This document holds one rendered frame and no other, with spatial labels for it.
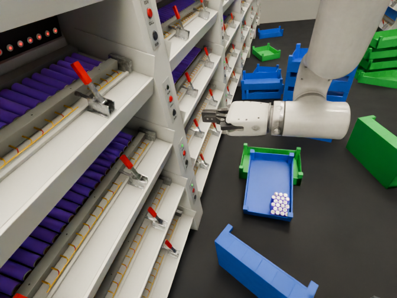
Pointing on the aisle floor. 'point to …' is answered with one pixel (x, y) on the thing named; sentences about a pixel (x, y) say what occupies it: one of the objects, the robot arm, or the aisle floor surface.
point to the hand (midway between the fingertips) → (209, 116)
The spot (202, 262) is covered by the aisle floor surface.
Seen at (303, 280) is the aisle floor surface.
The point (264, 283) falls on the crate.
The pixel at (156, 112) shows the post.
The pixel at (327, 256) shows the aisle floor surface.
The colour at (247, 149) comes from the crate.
